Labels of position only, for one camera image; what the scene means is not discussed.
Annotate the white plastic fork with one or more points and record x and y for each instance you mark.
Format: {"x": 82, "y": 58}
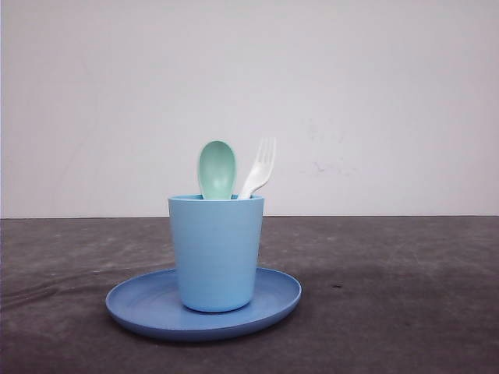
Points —
{"x": 262, "y": 168}

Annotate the mint green plastic spoon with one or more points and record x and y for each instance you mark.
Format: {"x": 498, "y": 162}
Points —
{"x": 217, "y": 170}

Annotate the light blue plastic cup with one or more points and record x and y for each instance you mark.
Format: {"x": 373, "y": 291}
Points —
{"x": 216, "y": 245}

